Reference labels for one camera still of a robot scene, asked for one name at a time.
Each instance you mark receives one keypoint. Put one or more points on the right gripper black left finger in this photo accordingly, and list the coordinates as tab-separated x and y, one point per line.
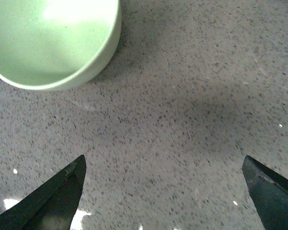
53	205

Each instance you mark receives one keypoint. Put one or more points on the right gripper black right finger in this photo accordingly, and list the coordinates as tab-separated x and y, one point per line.
269	193

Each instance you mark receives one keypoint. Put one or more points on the green bowl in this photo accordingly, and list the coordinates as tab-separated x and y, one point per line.
48	45

